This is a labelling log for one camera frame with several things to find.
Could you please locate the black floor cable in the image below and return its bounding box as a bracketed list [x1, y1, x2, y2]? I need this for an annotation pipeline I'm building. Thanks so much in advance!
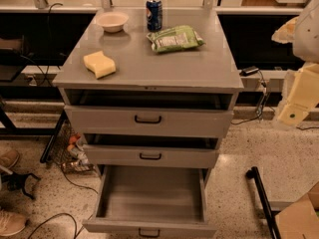
[27, 212, 84, 239]

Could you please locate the black table leg frame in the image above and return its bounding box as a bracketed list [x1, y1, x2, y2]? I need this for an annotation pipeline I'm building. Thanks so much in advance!
[0, 99, 67, 163]

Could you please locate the tan shoe lower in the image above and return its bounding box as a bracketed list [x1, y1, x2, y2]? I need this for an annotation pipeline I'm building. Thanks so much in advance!
[0, 210, 27, 237]

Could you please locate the wire basket with items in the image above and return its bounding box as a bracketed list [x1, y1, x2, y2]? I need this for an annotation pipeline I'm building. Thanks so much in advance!
[51, 122, 95, 174]

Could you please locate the grey drawer cabinet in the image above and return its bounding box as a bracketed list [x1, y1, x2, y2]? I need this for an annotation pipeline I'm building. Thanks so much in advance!
[52, 6, 245, 184]

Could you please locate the beige bowl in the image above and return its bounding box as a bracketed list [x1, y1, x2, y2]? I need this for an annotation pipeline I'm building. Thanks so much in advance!
[97, 12, 129, 33]

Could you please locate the black tripod foot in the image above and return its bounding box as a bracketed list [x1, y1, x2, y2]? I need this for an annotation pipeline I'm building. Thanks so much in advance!
[0, 166, 40, 200]

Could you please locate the black power adapter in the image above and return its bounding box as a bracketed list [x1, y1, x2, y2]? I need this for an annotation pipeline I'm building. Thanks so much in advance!
[240, 66, 259, 77]

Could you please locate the tan shoe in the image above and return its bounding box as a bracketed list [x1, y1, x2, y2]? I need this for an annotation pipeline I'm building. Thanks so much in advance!
[0, 149, 20, 169]
[0, 210, 27, 237]

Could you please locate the tan shoe upper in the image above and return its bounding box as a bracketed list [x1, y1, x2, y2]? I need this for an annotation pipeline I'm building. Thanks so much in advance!
[0, 149, 20, 169]

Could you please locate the blue soda can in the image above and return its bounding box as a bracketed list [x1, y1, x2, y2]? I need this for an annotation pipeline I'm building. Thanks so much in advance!
[146, 0, 162, 32]

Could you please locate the black metal stand leg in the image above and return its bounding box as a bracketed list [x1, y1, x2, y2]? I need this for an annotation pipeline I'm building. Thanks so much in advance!
[246, 166, 281, 239]

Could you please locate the green snack bag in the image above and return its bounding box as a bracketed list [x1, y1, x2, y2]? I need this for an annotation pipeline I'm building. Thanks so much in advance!
[147, 25, 204, 53]

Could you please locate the cardboard box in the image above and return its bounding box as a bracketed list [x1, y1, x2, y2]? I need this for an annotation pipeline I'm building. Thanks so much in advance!
[275, 182, 319, 239]

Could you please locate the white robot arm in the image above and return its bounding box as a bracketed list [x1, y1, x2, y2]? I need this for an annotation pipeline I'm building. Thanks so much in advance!
[271, 0, 319, 126]

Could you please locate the grey open bottom drawer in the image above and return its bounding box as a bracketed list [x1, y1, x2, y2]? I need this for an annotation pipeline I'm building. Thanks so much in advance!
[83, 165, 216, 239]

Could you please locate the grey middle drawer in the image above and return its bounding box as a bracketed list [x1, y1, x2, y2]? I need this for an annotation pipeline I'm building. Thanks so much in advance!
[84, 144, 218, 168]

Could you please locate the yellow sponge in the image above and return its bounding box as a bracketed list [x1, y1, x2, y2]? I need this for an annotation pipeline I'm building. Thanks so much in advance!
[83, 51, 116, 79]

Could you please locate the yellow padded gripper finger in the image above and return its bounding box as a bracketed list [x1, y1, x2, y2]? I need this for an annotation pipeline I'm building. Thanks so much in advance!
[274, 68, 319, 129]
[271, 17, 297, 44]

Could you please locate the grey top drawer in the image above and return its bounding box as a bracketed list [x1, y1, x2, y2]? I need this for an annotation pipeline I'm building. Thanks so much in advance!
[65, 106, 233, 137]

